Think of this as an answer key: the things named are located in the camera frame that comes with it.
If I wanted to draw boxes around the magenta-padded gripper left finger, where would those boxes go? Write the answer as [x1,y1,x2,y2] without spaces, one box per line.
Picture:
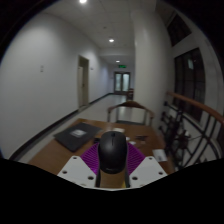
[57,143,103,188]

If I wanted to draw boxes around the glass double door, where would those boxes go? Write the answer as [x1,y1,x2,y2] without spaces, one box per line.
[113,71,131,94]

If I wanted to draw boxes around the closed dark grey laptop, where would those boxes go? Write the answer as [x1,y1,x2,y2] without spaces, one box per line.
[53,122,103,153]

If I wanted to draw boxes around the black railing with wooden handrail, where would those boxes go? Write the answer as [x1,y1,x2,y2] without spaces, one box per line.
[159,91,224,171]

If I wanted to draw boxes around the ceiling lights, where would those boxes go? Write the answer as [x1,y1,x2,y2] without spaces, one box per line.
[79,0,122,64]

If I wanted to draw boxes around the wooden armchair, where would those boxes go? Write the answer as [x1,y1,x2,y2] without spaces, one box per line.
[106,100,156,127]

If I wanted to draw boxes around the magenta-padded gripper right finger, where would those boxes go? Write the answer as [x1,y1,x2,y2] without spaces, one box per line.
[123,143,168,188]

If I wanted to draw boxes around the dark framed window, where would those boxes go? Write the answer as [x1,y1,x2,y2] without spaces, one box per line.
[173,48,206,123]

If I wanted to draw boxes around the side door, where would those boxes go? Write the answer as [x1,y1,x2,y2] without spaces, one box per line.
[77,55,90,108]

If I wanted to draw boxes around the small dark flat object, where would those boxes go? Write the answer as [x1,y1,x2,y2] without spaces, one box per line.
[134,134,149,141]

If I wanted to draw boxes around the black computer mouse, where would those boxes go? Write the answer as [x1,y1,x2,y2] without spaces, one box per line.
[98,130,129,175]

